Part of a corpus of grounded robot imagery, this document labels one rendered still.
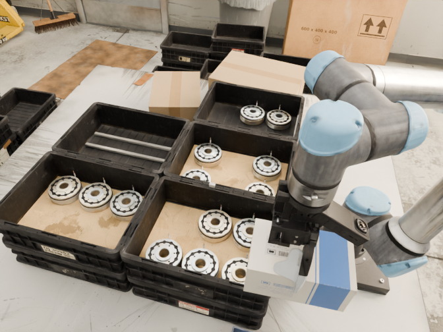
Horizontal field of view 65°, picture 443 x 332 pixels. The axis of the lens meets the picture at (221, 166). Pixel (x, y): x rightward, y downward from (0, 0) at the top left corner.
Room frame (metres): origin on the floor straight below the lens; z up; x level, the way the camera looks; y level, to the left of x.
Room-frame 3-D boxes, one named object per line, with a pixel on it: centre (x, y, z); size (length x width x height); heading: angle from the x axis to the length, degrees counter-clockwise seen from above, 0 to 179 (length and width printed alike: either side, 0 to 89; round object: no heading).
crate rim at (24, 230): (0.65, 0.42, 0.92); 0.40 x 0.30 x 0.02; 77
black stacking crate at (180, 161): (0.85, -0.04, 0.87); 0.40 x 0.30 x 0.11; 77
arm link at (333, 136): (0.37, -0.15, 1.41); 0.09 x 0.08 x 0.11; 112
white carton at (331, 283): (0.37, -0.17, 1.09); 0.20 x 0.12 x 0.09; 81
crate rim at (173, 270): (0.56, 0.03, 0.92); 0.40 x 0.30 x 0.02; 77
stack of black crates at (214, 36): (2.61, -0.08, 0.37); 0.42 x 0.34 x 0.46; 81
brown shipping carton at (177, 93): (1.37, 0.23, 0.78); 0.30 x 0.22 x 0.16; 5
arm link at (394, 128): (0.43, -0.23, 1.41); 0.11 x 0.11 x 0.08; 22
